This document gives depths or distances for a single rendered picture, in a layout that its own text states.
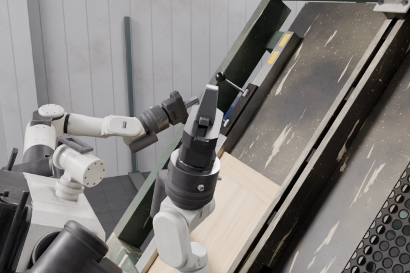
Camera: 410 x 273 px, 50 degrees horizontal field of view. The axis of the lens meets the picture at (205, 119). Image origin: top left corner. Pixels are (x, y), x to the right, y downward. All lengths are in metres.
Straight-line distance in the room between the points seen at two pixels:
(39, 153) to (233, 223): 0.58
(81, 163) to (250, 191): 0.53
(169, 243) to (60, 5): 3.59
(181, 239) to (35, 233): 0.31
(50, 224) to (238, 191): 0.61
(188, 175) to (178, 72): 3.80
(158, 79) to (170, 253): 3.72
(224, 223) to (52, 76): 3.18
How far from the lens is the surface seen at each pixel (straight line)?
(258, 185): 1.29
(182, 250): 0.80
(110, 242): 1.77
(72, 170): 1.01
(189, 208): 0.78
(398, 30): 1.22
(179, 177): 0.74
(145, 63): 4.40
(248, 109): 1.49
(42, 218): 0.95
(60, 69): 4.29
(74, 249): 0.85
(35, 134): 1.38
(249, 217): 1.28
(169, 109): 1.51
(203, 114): 0.71
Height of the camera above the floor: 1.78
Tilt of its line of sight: 16 degrees down
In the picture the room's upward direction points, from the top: straight up
